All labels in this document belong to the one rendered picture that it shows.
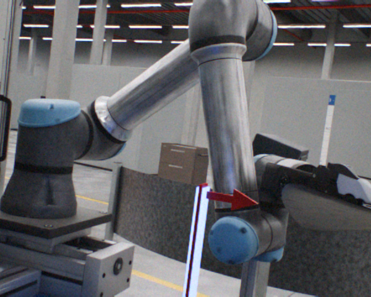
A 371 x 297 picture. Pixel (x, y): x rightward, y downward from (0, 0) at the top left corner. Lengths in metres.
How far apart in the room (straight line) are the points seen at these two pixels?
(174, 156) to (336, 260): 5.26
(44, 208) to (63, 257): 0.10
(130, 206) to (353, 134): 4.36
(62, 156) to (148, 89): 0.22
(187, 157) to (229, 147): 6.51
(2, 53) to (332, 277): 1.84
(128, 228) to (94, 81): 8.47
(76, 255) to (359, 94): 5.98
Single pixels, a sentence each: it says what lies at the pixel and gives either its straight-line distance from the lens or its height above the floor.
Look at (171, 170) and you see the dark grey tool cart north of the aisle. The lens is 7.44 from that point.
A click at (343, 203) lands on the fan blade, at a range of 0.45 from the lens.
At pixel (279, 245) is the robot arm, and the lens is 0.93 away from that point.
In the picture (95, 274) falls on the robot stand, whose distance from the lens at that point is 0.94.
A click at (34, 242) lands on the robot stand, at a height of 0.99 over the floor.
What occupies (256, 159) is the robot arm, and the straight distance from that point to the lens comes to 0.94.
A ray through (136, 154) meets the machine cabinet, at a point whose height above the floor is 0.45.
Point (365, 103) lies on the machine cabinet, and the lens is 6.70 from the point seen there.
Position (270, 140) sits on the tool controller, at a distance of 1.11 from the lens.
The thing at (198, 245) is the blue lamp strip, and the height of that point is 1.12.
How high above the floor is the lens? 1.26
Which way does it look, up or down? 3 degrees down
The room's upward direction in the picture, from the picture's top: 7 degrees clockwise
